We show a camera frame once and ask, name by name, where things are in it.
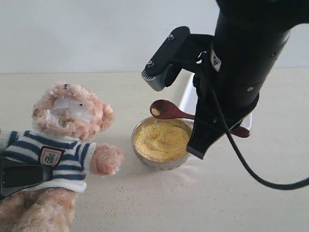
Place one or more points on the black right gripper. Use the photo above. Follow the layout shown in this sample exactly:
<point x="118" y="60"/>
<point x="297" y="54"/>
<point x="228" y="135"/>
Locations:
<point x="249" y="36"/>

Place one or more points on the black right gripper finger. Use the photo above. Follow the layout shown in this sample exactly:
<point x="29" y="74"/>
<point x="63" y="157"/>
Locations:
<point x="206" y="131"/>

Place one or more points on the white rectangular plastic tray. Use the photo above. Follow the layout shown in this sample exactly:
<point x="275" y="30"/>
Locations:
<point x="189" y="100"/>

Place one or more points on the pink plush teddy bear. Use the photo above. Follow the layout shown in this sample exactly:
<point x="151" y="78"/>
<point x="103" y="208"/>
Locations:
<point x="66" y="119"/>

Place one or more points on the dark red wooden spoon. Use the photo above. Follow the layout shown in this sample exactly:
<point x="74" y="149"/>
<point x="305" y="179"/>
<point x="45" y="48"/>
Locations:
<point x="164" y="109"/>

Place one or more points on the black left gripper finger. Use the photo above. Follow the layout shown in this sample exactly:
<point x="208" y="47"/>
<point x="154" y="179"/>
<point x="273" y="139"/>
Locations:
<point x="16" y="176"/>

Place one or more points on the yellow millet grain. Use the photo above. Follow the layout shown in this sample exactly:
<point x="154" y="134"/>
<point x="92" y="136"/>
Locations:
<point x="162" y="142"/>

